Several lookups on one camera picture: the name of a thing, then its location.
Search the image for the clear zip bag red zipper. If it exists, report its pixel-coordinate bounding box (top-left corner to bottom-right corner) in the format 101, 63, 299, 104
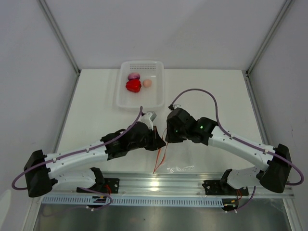
153, 129, 194, 174

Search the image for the red bell pepper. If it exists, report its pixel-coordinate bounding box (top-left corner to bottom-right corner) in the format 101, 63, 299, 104
126, 79, 142, 93

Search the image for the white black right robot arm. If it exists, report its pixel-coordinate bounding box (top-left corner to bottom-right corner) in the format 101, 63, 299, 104
166, 108, 291, 194

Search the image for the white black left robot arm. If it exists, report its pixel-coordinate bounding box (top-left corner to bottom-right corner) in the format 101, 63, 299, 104
24, 122, 166, 198

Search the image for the white perforated plastic basket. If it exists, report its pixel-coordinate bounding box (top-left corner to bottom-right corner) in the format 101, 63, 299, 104
115, 60, 165, 110

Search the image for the beige egg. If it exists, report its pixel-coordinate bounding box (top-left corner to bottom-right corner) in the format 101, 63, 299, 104
142, 79, 152, 88

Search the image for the purple red onion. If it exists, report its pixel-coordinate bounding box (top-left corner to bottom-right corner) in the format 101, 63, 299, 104
128, 72, 141, 81

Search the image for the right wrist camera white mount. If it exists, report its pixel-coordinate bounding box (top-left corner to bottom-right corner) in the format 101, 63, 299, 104
168, 104, 181, 111

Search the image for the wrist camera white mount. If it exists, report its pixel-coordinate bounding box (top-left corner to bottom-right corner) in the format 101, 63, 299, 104
141, 112, 157, 130
168, 104, 181, 111

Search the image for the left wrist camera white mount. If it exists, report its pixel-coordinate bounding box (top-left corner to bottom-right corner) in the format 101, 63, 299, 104
141, 112, 157, 130

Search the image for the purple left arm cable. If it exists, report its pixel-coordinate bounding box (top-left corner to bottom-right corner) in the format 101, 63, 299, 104
11, 106, 145, 212

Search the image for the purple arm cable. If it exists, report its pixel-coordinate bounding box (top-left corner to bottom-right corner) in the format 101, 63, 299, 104
172, 88, 304, 214
11, 106, 145, 212

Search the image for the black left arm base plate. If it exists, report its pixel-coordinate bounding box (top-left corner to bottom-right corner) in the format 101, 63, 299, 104
91, 178, 120, 207

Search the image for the aluminium front rail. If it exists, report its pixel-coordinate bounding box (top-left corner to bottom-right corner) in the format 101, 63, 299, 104
32, 172, 295, 198

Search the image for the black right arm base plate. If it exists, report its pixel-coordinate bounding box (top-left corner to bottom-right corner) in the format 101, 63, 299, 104
202, 180, 249, 196

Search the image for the white slotted cable duct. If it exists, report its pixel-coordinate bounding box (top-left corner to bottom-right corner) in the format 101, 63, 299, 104
42, 194, 224, 208

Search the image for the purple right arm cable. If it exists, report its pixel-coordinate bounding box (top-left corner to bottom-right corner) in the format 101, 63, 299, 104
172, 88, 304, 214

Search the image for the right aluminium frame post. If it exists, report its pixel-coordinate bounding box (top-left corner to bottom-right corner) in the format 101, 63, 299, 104
245, 0, 295, 77

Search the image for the aluminium frame post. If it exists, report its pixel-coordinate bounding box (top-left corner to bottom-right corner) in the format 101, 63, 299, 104
245, 0, 295, 77
37, 0, 81, 75

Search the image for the left aluminium frame post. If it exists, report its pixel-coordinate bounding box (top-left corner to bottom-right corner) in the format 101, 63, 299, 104
37, 0, 81, 75

